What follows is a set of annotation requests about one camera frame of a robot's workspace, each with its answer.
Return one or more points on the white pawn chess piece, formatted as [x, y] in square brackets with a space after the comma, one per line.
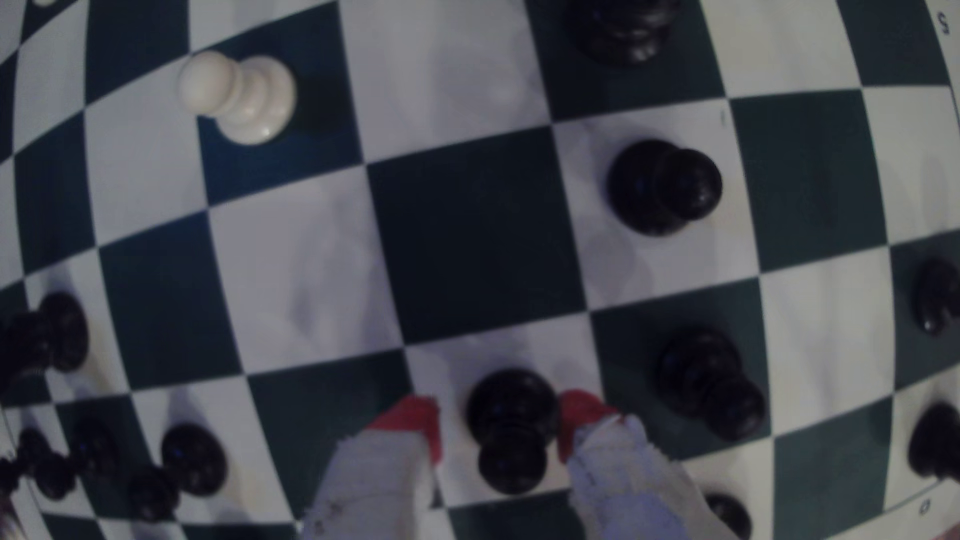
[255, 101]

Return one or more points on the green and white chessboard mat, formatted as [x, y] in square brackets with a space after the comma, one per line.
[472, 232]

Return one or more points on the black rook chess piece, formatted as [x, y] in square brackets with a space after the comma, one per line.
[934, 446]

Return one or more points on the black knight chess piece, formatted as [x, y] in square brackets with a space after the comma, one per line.
[49, 337]

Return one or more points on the black bishop chess piece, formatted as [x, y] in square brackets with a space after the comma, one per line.
[622, 34]
[729, 516]

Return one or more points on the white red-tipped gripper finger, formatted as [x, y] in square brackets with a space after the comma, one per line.
[382, 480]
[630, 487]

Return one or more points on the black pawn chess piece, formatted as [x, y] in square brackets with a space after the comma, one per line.
[652, 187]
[697, 371]
[937, 296]
[193, 459]
[512, 420]
[94, 448]

